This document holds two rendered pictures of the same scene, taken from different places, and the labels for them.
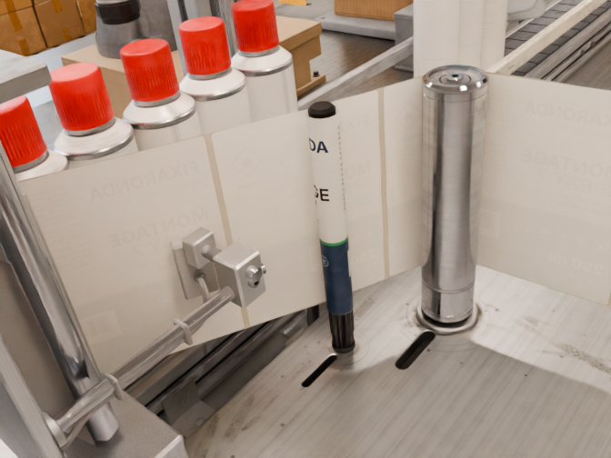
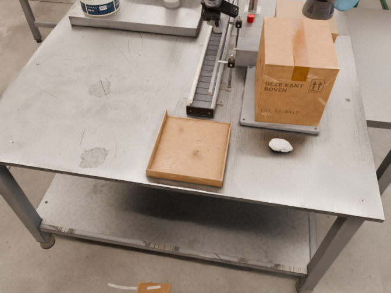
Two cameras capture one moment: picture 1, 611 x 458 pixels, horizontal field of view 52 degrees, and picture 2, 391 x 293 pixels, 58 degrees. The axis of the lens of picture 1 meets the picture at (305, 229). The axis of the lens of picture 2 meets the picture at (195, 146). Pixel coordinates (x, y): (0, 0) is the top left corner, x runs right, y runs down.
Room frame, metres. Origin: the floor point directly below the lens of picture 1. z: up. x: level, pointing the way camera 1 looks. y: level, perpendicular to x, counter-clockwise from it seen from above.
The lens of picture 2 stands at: (1.99, -1.20, 1.82)
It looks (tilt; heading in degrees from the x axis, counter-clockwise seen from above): 50 degrees down; 146
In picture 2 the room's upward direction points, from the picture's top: straight up
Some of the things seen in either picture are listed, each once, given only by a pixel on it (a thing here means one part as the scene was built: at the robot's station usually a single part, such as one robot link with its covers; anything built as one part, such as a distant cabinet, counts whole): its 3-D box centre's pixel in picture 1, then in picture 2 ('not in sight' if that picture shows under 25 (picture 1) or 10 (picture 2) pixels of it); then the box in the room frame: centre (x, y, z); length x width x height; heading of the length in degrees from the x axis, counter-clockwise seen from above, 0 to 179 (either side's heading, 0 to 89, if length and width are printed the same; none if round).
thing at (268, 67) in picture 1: (269, 124); not in sight; (0.50, 0.02, 0.98); 0.05 x 0.05 x 0.20
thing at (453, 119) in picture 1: (450, 209); not in sight; (0.35, -0.10, 0.97); 0.05 x 0.05 x 0.19
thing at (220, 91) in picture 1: (225, 150); not in sight; (0.46, 0.06, 0.98); 0.05 x 0.05 x 0.20
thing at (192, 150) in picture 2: not in sight; (191, 145); (1.29, -0.75, 0.85); 0.30 x 0.26 x 0.04; 136
